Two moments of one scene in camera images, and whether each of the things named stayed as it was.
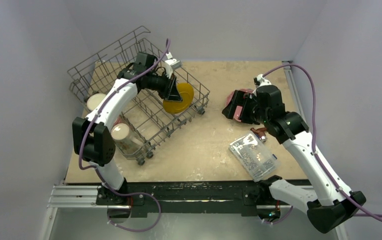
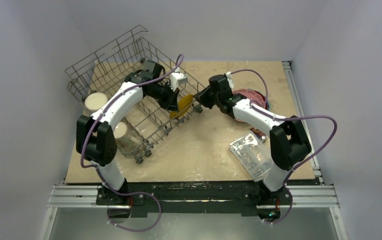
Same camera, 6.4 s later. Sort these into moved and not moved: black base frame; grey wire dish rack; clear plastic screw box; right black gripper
Moved: right black gripper
Not moved: grey wire dish rack; clear plastic screw box; black base frame
